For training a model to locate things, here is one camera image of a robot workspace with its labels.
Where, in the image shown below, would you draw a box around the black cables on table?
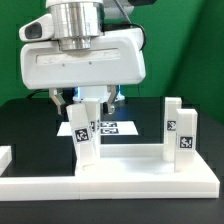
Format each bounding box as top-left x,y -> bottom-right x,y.
26,88 -> 51,100

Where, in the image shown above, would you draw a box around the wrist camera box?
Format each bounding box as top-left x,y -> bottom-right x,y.
19,13 -> 54,42

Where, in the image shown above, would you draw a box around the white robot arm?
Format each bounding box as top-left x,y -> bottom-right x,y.
19,0 -> 157,113

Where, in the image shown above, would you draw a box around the white desk tabletop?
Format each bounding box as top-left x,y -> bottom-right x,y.
75,144 -> 220,199

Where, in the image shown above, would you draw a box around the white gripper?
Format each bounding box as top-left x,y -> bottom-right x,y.
20,28 -> 146,115

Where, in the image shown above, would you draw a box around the white U-shaped fixture frame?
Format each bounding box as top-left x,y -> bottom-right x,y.
0,143 -> 221,202

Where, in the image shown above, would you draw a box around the sheet of fiducial markers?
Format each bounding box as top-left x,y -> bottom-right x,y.
57,121 -> 138,136

